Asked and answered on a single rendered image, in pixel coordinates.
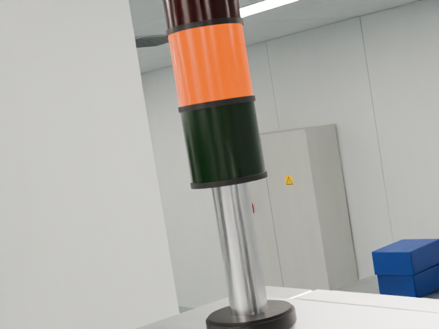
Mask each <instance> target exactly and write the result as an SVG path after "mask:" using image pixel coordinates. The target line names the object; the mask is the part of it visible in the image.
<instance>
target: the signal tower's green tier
mask: <svg viewBox="0 0 439 329"><path fill-rule="evenodd" d="M180 115H181V119H182V127H183V132H184V139H185V144H186V151H187V159H188V164H189V171H190V176H191V182H192V183H208V182H214V181H223V180H231V179H236V178H243V177H246V176H252V175H256V174H260V173H263V172H265V166H264V161H263V153H262V148H261V140H260V136H259V127H258V123H257V115H256V110H255V103H254V101H249V102H240V103H235V104H227V105H222V106H215V107H210V108H202V109H198V110H191V111H187V112H181V113H180Z"/></svg>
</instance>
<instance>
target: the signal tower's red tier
mask: <svg viewBox="0 0 439 329"><path fill-rule="evenodd" d="M162 2H163V9H164V13H165V21H166V26H167V29H169V28H172V27H175V26H178V25H182V24H188V23H191V22H198V21H203V20H211V19H216V18H232V17H237V18H241V14H240V6H239V1H238V0H162Z"/></svg>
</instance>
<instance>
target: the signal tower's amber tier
mask: <svg viewBox="0 0 439 329"><path fill-rule="evenodd" d="M168 38H169V46H170V50H171V58H172V65H173V70H174V78H175V82H176V90H177V95H178V102H179V107H181V106H187V105H191V104H198V103H202V102H210V101H218V100H222V99H230V98H235V97H244V96H250V95H253V89H252V81H251V77H250V69H249V65H248V56H247V51H246V44H245V39H244V31H243V26H242V24H241V23H225V24H218V25H208V26H204V27H196V28H193V29H187V30H183V31H179V32H176V33H173V34H170V35H169V36H168Z"/></svg>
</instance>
